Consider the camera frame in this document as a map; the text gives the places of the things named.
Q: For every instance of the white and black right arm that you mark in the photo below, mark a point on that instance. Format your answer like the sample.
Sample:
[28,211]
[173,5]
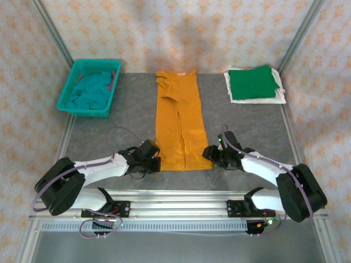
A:
[296,191]

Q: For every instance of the green folded t-shirt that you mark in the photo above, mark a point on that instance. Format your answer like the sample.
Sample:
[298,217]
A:
[252,82]

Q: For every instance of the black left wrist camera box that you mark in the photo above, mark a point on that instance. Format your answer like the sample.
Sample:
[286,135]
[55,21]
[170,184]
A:
[149,148]

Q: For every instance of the teal plastic basket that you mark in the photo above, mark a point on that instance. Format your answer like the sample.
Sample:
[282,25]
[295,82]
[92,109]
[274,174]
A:
[90,64]

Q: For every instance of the aluminium mounting rail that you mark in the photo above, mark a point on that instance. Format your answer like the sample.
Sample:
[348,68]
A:
[178,205]

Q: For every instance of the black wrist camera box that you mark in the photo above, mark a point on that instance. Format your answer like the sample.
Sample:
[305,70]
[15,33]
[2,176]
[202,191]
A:
[149,148]
[227,139]

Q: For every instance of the teal t-shirt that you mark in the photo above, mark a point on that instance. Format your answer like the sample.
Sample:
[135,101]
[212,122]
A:
[87,93]

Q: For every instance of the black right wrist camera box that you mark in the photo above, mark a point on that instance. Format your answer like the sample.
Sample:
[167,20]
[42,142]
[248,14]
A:
[227,139]

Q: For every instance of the white folded t-shirt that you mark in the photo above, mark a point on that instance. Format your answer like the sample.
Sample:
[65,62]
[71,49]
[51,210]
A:
[260,100]

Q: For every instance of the aluminium frame post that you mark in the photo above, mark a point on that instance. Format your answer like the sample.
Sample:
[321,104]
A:
[52,33]
[300,35]

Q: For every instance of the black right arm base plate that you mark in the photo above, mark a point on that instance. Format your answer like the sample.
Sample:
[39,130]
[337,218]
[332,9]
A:
[235,209]

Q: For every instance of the yellow t-shirt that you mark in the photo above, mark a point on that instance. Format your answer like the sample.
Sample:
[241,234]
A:
[170,123]

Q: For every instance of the black electronics box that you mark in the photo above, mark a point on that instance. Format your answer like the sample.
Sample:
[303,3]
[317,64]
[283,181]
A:
[257,227]

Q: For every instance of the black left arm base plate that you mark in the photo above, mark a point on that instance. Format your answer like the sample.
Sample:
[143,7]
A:
[122,208]

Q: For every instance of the aluminium table side rail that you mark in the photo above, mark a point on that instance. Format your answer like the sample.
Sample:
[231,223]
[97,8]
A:
[33,233]
[326,235]

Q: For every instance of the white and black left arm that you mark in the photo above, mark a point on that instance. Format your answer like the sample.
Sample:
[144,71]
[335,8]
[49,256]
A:
[93,167]

